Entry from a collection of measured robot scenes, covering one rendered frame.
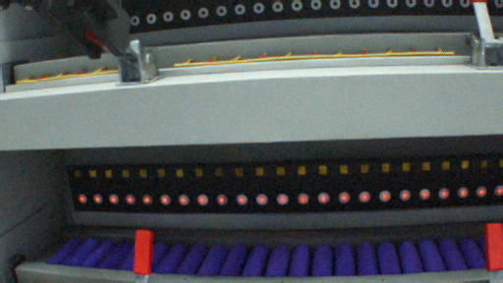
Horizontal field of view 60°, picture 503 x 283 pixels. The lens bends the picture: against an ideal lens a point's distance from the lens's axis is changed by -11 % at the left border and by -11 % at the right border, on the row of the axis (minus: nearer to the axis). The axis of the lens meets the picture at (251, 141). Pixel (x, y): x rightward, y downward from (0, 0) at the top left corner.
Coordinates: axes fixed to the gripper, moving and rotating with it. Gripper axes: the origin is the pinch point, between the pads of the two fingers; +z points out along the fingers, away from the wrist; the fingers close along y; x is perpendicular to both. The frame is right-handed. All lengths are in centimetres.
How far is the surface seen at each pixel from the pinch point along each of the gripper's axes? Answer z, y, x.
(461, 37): 12.5, 25.9, 3.4
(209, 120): 8.3, 6.1, -4.6
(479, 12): 8.1, 26.5, 3.4
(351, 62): 11.1, 16.2, 0.7
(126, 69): 7.9, -0.7, -0.3
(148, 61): 8.1, 1.0, 0.3
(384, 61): 11.1, 18.8, 0.7
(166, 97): 7.5, 3.0, -3.0
